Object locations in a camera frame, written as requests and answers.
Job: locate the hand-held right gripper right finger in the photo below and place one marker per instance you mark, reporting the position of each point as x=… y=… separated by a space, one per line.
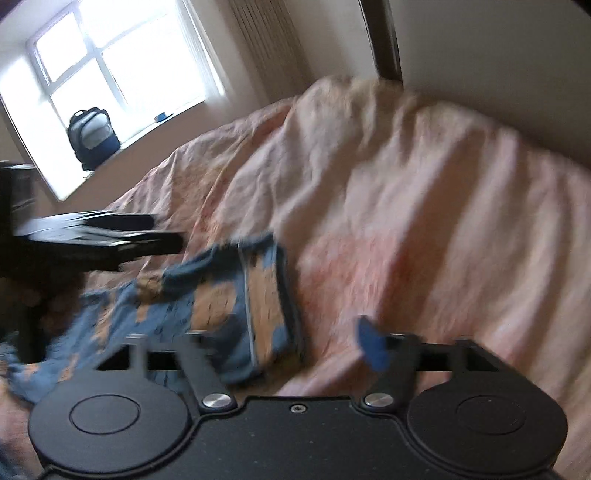
x=372 y=344

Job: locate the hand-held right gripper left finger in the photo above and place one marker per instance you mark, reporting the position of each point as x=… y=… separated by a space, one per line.
x=199 y=365

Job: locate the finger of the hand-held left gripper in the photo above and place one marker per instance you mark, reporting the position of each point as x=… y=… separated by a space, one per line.
x=154 y=243
x=120 y=221

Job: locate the blue printed pants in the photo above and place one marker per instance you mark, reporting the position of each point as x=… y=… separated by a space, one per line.
x=217 y=300

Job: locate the dark blue grey backpack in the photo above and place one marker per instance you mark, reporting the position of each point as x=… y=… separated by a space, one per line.
x=92 y=138

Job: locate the small blue box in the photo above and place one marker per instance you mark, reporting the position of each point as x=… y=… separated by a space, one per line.
x=163 y=117

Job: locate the pink floral blanket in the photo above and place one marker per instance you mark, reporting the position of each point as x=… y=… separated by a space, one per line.
x=415 y=207

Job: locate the white framed window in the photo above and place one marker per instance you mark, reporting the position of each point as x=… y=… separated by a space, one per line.
x=115 y=69

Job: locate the white sheer curtain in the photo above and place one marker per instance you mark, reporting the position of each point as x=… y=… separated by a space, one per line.
x=205 y=50

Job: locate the beige pleated curtain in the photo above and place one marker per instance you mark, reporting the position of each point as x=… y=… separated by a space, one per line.
x=272 y=50

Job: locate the dark wooden frame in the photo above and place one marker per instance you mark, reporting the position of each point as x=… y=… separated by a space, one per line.
x=383 y=41

